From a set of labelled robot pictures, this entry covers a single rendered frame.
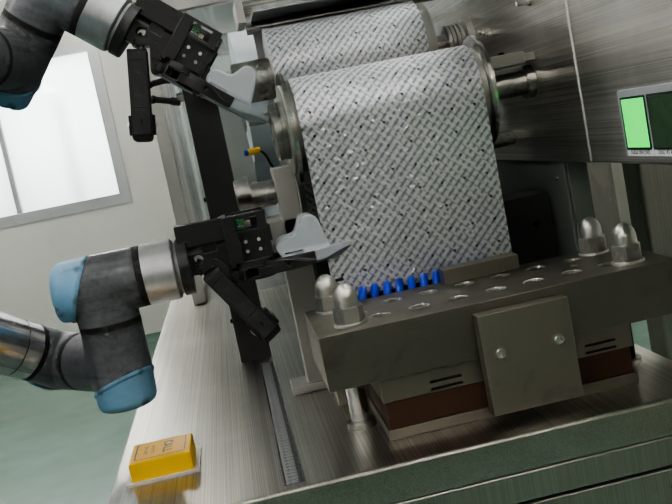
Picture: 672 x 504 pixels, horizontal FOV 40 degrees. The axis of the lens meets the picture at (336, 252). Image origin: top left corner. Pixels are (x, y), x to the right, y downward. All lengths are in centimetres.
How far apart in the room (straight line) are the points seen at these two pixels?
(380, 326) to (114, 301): 33
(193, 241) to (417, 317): 31
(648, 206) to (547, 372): 47
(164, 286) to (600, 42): 57
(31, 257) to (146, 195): 92
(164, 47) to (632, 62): 56
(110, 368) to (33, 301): 577
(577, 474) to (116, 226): 592
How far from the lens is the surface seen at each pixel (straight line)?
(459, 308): 99
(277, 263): 111
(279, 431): 113
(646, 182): 141
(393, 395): 100
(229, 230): 111
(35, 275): 688
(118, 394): 115
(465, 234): 118
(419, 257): 117
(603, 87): 107
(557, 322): 100
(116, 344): 113
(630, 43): 100
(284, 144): 117
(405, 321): 98
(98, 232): 678
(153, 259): 112
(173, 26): 119
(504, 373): 100
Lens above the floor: 124
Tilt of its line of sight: 7 degrees down
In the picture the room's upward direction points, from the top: 11 degrees counter-clockwise
